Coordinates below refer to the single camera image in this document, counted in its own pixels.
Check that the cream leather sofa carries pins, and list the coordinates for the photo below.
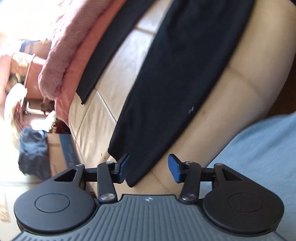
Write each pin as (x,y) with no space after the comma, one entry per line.
(245,92)

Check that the salmon pink cushion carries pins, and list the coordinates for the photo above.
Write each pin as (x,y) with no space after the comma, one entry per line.
(81,57)

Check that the light blue fabric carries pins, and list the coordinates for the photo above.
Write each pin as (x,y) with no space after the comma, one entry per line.
(265,153)

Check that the fluffy pink blanket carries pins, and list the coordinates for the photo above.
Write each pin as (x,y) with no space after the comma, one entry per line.
(78,22)

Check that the cardboard box blue stripe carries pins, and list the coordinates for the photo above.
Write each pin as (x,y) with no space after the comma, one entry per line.
(62,152)

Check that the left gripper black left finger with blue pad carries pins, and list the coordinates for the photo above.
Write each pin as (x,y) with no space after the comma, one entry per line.
(67,200)

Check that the black pants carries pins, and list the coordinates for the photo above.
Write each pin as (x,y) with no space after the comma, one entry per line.
(192,47)

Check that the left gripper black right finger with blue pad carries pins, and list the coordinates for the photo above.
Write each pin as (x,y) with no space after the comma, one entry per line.
(229,200)

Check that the dark blue cloth bundle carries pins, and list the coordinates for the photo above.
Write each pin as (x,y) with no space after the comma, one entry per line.
(34,153)

